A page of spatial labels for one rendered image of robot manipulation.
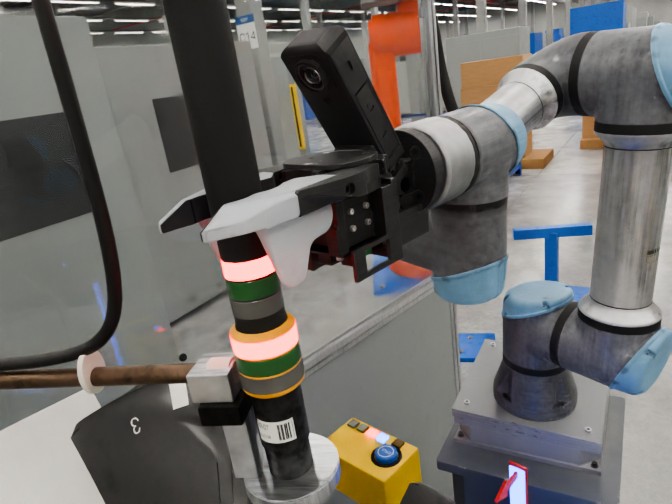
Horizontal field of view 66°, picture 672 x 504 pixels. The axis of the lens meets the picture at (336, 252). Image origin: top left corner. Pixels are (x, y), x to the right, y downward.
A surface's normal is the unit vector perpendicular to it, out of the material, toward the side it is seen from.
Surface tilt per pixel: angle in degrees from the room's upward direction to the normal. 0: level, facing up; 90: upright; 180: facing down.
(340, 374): 90
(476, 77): 90
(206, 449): 47
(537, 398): 75
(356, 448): 0
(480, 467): 0
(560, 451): 90
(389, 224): 90
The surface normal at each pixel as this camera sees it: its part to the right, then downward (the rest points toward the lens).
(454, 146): 0.56, -0.33
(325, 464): -0.14, -0.94
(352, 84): 0.72, 0.17
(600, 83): -0.77, 0.41
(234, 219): 0.08, -0.51
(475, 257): -0.07, 0.36
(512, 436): -0.48, 0.35
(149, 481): -0.17, -0.28
